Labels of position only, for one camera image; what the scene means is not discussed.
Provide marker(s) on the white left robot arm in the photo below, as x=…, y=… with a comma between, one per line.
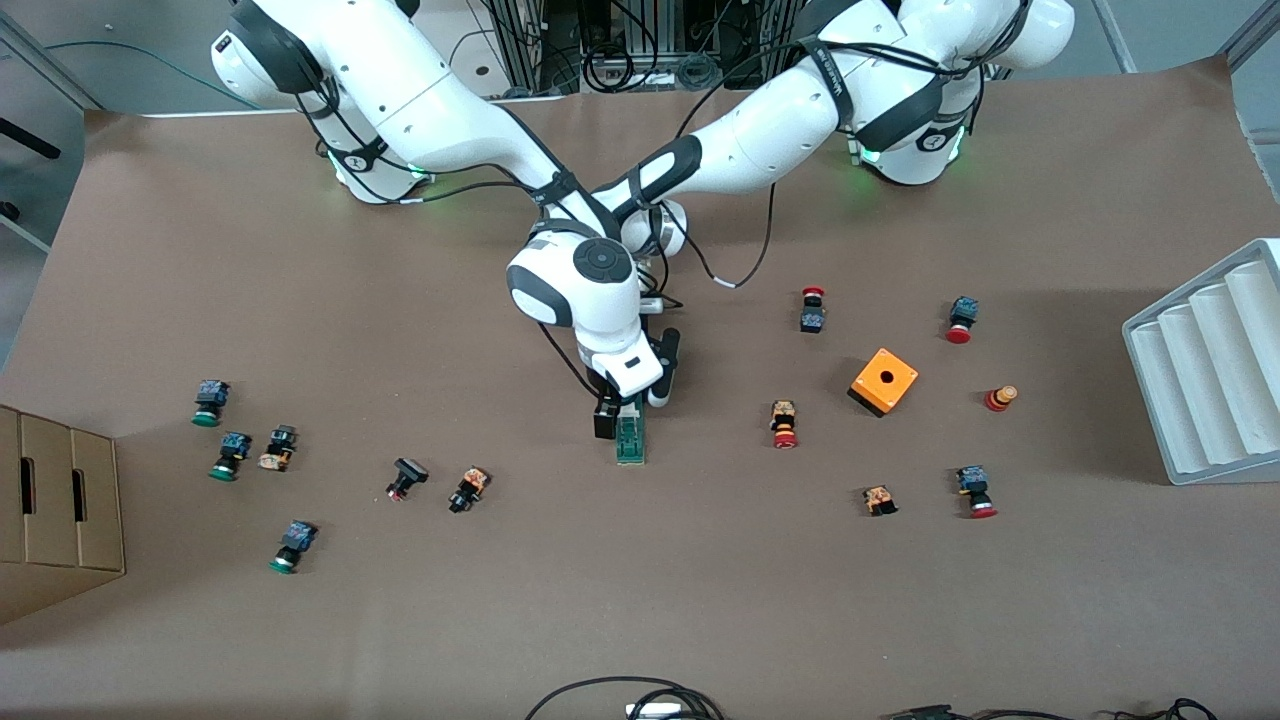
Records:
x=780, y=140

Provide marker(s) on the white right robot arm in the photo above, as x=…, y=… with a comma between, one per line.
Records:
x=450, y=120

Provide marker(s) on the red button with orange base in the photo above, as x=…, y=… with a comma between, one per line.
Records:
x=783, y=424

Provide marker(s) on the black square-head push button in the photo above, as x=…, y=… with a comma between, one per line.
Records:
x=405, y=478

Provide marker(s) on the red mushroom push button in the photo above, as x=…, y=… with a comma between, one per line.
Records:
x=976, y=491
x=812, y=312
x=962, y=320

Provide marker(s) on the orange contact block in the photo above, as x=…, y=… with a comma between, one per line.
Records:
x=879, y=499

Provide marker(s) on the white power plug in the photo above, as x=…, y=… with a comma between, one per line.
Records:
x=655, y=711

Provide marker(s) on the green mushroom push button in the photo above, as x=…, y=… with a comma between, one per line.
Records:
x=292, y=545
x=231, y=455
x=210, y=402

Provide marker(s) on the black equipment rack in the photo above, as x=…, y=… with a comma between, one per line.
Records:
x=620, y=40

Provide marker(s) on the red yellow button head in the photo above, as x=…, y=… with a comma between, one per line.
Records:
x=1000, y=398

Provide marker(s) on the brown cardboard box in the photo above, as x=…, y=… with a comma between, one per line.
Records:
x=60, y=500

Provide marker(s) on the grey ribbed plastic tray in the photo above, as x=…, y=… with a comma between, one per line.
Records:
x=1210, y=370

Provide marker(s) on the black selector switch orange base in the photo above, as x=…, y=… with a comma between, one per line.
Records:
x=277, y=448
x=468, y=489

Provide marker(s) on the orange button enclosure box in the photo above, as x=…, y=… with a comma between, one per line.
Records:
x=884, y=382

